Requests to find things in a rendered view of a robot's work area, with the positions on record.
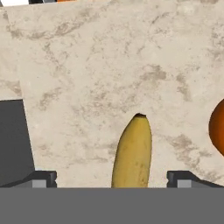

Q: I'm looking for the orange fruit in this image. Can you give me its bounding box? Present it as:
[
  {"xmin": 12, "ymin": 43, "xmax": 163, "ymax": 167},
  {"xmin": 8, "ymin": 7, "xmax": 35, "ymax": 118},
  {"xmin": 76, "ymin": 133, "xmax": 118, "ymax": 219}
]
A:
[{"xmin": 208, "ymin": 99, "xmax": 224, "ymax": 157}]

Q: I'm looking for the yellow banana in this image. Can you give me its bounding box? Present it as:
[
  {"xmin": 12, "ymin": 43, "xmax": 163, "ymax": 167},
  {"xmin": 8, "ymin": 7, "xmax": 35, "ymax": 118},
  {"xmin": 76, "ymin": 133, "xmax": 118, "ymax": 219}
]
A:
[{"xmin": 110, "ymin": 113, "xmax": 153, "ymax": 189}]

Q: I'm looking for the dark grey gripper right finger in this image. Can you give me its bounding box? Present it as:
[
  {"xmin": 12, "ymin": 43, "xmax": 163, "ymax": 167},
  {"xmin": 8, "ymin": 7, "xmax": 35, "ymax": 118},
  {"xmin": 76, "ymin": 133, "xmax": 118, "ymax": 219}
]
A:
[{"xmin": 166, "ymin": 171, "xmax": 224, "ymax": 189}]

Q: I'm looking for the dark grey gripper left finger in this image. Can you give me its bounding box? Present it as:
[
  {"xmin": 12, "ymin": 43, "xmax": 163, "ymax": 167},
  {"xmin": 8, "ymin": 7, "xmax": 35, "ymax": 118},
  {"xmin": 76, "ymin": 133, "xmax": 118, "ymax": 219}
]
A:
[{"xmin": 0, "ymin": 171, "xmax": 58, "ymax": 189}]

